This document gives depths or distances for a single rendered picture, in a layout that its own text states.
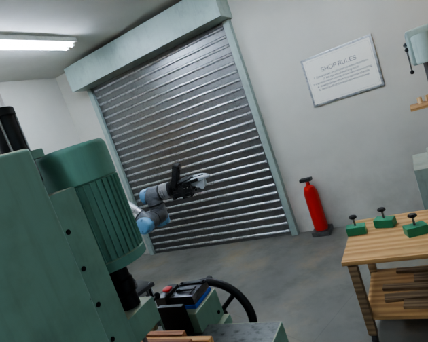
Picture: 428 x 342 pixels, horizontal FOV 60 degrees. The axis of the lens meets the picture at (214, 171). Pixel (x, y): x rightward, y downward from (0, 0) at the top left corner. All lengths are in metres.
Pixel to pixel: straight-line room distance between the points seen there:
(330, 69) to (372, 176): 1.09
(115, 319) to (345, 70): 3.14
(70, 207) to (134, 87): 3.87
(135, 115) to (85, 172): 3.84
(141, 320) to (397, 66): 3.11
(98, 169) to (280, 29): 3.11
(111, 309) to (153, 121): 3.76
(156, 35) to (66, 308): 3.57
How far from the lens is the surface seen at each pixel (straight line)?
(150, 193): 1.75
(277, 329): 1.04
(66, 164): 0.88
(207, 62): 4.08
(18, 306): 0.71
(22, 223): 0.73
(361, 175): 3.82
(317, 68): 3.70
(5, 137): 0.86
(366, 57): 3.64
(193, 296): 1.13
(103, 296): 0.88
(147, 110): 4.57
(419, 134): 3.70
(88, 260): 0.85
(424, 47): 2.56
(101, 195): 0.89
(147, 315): 1.03
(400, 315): 2.28
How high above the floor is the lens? 1.45
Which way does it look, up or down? 7 degrees down
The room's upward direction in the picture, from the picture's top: 19 degrees counter-clockwise
